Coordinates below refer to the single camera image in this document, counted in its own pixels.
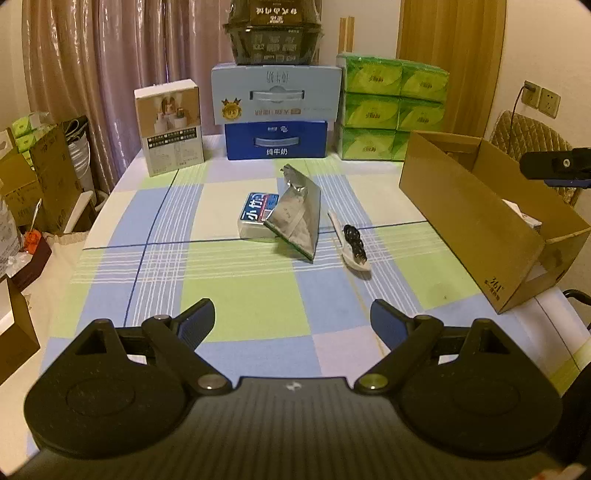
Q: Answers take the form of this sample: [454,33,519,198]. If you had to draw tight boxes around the pink curtain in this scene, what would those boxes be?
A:
[21,1,232,192]

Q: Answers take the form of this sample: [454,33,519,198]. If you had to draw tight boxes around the silver green foil pouch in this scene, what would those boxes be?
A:
[263,164,322,262]

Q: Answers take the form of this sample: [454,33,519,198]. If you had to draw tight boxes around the black power cable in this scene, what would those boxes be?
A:
[506,81,532,139]

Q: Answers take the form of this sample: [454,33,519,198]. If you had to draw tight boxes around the white humidifier product box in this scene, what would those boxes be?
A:
[134,79,204,177]

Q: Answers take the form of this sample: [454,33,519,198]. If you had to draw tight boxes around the black noodle bowl pack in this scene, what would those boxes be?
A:
[223,0,322,66]

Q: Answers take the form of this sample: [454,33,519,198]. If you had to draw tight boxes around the quilted brown chair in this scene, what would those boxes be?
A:
[491,111,590,206]

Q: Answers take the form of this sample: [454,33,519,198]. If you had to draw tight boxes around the dark blue milk carton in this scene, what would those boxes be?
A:
[224,121,329,160]

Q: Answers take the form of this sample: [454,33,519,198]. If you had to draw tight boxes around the wooden door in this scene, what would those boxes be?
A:
[397,0,507,137]

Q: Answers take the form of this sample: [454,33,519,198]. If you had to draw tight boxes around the blue dental floss box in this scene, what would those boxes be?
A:
[238,192,280,240]

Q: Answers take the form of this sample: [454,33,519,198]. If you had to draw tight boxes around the wall power socket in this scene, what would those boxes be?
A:
[521,81,541,109]

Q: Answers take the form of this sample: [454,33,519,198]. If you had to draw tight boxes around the checkered tablecloth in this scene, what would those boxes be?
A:
[27,133,591,458]

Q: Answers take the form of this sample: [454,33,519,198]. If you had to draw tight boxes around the black audio cable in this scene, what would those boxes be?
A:
[341,224,369,263]

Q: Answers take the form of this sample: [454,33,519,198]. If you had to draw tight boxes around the green tissue pack bundle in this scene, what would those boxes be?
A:
[335,53,450,161]

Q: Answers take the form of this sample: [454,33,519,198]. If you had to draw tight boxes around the light blue milk carton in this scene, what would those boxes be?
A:
[211,64,342,125]

